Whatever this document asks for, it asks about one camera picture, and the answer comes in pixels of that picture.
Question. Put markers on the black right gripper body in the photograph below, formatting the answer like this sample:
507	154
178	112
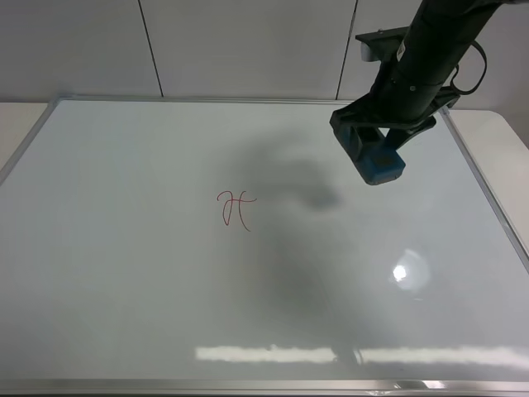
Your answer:
396	104

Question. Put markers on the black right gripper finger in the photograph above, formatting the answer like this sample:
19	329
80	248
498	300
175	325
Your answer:
397	137
356	141

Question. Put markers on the blue board eraser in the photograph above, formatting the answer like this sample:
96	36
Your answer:
380	164

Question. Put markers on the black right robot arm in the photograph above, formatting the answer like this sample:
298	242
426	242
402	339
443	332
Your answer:
436	40

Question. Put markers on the white aluminium-framed whiteboard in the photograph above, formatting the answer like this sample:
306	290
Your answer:
211	248

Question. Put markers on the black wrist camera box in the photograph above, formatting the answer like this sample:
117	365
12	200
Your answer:
380	45

